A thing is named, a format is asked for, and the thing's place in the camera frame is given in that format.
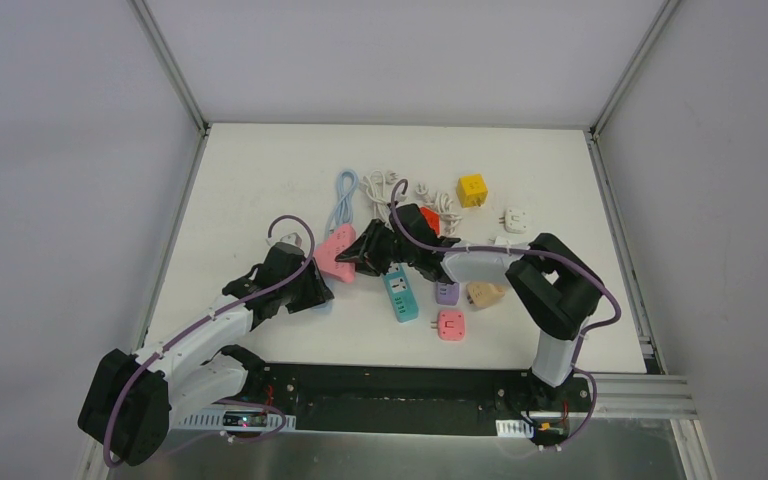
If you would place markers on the white plug adapter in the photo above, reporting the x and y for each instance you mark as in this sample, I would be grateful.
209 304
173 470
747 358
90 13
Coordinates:
514 220

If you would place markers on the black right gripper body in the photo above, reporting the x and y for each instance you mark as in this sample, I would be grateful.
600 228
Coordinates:
380 244

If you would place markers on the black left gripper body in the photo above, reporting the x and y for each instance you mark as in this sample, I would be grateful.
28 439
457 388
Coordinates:
303 291

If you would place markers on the pink triangular socket adapter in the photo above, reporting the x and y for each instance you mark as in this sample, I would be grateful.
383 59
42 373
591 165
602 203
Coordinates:
335 244

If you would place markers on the beige dragon cube socket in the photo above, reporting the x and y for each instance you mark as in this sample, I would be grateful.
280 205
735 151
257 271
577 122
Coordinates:
483 295

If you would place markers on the red cube socket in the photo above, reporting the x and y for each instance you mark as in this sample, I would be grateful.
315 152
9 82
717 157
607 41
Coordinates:
432 218

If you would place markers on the purple power strip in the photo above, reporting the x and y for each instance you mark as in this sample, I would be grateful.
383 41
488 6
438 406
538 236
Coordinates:
447 294

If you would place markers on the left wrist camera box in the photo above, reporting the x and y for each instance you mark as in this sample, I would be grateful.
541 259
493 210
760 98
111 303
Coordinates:
293 239

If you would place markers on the pink small plug adapter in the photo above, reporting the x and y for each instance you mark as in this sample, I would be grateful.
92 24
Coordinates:
449 325

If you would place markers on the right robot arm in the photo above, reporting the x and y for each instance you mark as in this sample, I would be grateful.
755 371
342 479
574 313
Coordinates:
558 290

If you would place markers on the teal power strip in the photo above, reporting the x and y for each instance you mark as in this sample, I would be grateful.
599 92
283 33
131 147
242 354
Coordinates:
400 293

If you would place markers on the yellow cube socket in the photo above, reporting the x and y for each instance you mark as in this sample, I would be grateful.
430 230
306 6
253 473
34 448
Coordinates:
471 191

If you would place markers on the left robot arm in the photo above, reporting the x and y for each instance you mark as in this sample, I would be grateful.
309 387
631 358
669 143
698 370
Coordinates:
135 398

